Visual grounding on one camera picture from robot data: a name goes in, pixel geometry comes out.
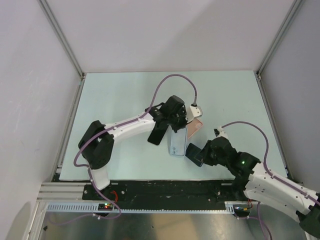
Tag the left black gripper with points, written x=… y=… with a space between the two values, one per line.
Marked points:
x=183 y=112

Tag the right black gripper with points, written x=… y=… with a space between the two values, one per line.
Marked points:
x=205 y=151

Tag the blue smartphone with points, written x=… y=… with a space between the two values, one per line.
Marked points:
x=193 y=155

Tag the light blue phone case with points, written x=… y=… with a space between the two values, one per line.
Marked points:
x=178 y=142

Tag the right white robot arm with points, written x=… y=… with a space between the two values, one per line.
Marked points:
x=253 y=182

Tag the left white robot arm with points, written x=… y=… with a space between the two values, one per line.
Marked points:
x=97 y=143

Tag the pink phone case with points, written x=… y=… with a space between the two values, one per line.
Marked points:
x=193 y=127

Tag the black white-edged smartphone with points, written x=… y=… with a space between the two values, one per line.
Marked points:
x=157 y=134

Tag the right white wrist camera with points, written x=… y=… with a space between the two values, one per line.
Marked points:
x=220 y=132

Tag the white slotted cable duct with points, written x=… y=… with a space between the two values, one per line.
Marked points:
x=100 y=207

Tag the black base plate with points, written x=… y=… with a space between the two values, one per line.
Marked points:
x=166 y=193

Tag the left aluminium frame post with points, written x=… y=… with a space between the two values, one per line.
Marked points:
x=49 y=14

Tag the aluminium frame post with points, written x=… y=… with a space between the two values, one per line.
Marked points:
x=280 y=35
x=49 y=14

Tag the right aluminium frame post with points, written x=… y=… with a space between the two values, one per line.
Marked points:
x=280 y=35

